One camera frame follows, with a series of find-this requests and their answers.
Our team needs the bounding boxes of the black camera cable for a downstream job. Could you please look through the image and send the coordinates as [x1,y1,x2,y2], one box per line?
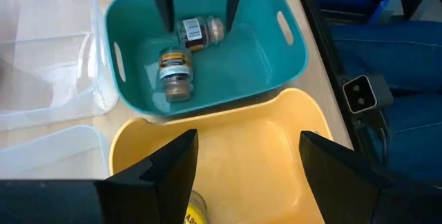
[357,111,392,160]

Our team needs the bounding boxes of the grey stereo camera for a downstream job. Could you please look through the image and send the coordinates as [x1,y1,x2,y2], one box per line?
[342,73,395,115]

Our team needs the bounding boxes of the large clear plastic bin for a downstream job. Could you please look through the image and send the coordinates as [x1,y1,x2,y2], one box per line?
[0,0,120,133]

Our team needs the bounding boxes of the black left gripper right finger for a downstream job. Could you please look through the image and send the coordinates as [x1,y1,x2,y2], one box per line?
[298,130,393,224]

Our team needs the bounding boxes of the yellow plastic bin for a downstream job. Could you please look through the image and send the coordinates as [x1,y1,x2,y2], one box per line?
[108,87,334,224]

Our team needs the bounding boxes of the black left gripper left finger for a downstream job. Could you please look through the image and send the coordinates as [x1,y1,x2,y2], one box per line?
[95,129,200,224]

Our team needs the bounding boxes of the teal plastic bin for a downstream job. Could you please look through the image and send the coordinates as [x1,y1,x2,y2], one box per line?
[104,0,309,118]

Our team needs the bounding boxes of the spice jar with bronze lid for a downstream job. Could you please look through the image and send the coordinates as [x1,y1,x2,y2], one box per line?
[157,46,195,104]

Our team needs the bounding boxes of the spice jar with barcode label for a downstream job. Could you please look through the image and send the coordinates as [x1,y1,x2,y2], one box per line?
[175,15,226,53]

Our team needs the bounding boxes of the spice jar with yellow lid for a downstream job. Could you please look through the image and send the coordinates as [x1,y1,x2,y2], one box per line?
[184,189,209,224]

